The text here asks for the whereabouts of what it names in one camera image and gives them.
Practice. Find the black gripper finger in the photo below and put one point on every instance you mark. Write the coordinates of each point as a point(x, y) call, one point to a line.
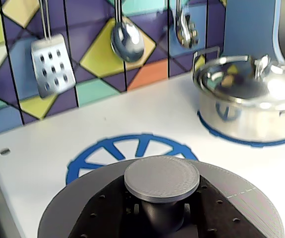
point(221, 215)
point(100, 213)

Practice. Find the gray conical lid with knob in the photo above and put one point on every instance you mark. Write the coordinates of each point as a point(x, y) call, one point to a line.
point(162, 178)

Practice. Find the steel pot lid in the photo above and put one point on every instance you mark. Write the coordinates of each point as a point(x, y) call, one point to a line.
point(241, 84)

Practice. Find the blue stove burner print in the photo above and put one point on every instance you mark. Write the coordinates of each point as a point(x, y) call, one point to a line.
point(122, 146)

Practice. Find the steel cooking pot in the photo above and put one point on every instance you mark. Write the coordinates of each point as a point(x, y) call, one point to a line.
point(246, 121)

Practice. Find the colourful geometric backsplash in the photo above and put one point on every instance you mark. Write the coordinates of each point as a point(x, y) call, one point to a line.
point(95, 74)

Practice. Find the metal slotted spatula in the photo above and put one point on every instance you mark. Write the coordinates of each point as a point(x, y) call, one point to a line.
point(53, 67)

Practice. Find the metal ladle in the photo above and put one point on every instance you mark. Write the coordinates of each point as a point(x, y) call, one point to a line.
point(127, 41)

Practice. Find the metal hanging utensil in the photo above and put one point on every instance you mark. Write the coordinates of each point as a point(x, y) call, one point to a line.
point(185, 29)

